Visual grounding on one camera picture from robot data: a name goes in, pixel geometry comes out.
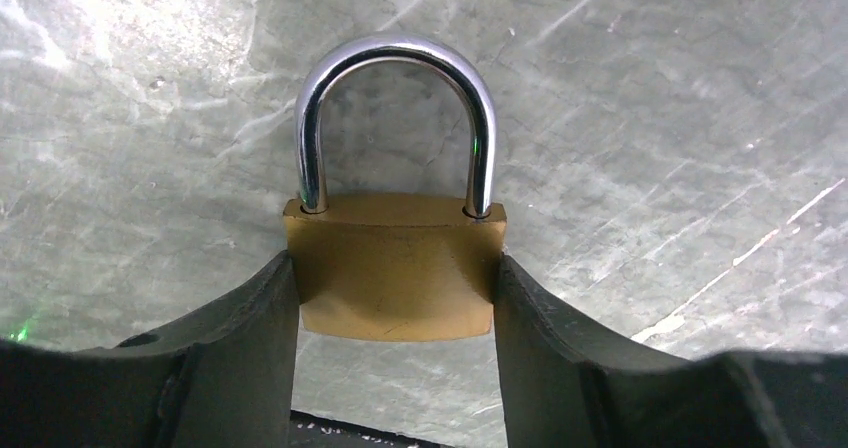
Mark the large brass padlock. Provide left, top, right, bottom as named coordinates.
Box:
left=284, top=32, right=507, bottom=342

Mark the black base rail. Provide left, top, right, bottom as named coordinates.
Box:
left=288, top=411, right=444, bottom=448

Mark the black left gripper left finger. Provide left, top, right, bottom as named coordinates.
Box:
left=1, top=252, right=299, bottom=447

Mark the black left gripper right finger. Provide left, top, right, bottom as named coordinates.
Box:
left=494, top=256, right=847, bottom=447

